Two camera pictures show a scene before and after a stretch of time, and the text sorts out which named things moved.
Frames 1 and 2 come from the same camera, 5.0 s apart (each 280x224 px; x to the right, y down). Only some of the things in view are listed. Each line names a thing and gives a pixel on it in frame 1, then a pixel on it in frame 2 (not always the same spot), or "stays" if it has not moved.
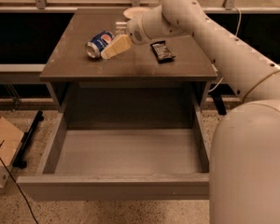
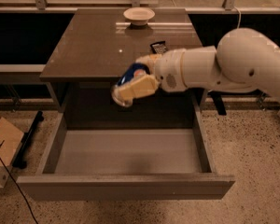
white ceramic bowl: x=134 y=11 stays
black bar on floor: x=20 y=157 stays
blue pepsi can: x=93 y=48 -> x=133 y=72
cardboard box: x=7 y=141 stays
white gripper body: x=135 y=32 -> x=168 y=69
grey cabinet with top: x=153 y=86 stays
